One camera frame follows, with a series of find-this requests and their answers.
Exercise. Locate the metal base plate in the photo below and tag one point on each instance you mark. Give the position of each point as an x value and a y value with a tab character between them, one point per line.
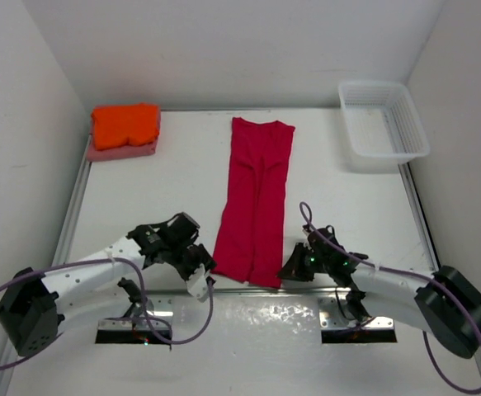
160	314
334	315

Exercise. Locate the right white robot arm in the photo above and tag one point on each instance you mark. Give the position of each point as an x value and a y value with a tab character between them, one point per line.
443	303

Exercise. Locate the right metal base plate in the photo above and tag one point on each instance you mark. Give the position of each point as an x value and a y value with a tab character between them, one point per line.
334	315

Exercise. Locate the white plastic basket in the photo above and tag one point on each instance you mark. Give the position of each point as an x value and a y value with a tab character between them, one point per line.
382	123

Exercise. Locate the orange t shirt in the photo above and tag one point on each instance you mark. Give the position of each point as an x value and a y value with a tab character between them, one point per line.
134	125

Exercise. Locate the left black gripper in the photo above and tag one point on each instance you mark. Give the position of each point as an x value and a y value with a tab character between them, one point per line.
199	261

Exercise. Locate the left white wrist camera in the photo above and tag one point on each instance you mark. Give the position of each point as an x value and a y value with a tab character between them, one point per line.
197	284

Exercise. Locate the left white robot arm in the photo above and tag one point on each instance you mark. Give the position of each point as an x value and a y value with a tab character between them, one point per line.
38	306

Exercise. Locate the salmon pink t shirt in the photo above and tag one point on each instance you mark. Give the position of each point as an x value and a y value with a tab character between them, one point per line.
123	152

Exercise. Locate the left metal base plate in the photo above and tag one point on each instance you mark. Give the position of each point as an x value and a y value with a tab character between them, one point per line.
160	314

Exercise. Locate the white foam front board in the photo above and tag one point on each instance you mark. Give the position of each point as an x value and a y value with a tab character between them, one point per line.
245	346

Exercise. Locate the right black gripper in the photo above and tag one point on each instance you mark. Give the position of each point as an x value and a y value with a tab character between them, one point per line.
299	261

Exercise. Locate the magenta t shirt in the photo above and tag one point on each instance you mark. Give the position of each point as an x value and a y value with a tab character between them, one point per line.
250	243

